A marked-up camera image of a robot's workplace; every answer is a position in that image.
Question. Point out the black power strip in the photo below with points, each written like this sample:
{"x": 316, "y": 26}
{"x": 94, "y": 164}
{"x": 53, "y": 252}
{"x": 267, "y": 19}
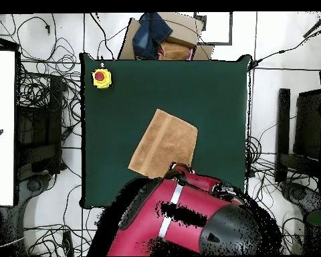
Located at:
{"x": 67, "y": 242}

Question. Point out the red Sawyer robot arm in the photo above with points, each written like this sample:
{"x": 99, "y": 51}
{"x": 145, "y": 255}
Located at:
{"x": 176, "y": 214}

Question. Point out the blue denim jeans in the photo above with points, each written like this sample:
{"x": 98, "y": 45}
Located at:
{"x": 149, "y": 34}

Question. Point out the black panel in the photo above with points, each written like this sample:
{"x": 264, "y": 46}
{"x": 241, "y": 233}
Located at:
{"x": 307, "y": 123}

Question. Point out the tan towel in box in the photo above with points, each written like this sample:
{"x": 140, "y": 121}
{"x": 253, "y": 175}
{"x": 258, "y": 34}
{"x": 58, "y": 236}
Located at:
{"x": 174, "y": 52}

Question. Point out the tan terry towel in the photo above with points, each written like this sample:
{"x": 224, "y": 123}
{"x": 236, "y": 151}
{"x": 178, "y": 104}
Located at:
{"x": 163, "y": 142}

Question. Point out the white desk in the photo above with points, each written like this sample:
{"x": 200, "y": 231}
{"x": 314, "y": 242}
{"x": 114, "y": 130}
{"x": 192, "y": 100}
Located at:
{"x": 2, "y": 107}

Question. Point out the dark green tablecloth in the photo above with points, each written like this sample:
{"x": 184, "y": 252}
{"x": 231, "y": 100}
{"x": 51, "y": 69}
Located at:
{"x": 123, "y": 107}

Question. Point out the long black bar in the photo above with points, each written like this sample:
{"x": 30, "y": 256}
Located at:
{"x": 283, "y": 133}

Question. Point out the black equipment stand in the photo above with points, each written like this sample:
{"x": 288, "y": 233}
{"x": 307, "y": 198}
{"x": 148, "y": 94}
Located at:
{"x": 55, "y": 120}

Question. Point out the dark rod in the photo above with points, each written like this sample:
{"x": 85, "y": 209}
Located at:
{"x": 317, "y": 25}

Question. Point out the brown cardboard box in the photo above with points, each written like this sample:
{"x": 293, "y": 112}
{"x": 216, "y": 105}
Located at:
{"x": 183, "y": 29}

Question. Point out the yellow emergency stop button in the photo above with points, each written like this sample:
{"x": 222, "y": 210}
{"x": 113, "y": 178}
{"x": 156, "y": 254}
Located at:
{"x": 101, "y": 78}

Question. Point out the black pedestal leg with knob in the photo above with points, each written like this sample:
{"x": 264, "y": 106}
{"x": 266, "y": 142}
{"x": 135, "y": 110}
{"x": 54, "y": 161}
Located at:
{"x": 297, "y": 194}
{"x": 34, "y": 185}

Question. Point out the dark square frame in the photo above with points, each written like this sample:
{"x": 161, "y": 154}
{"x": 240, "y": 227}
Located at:
{"x": 216, "y": 42}

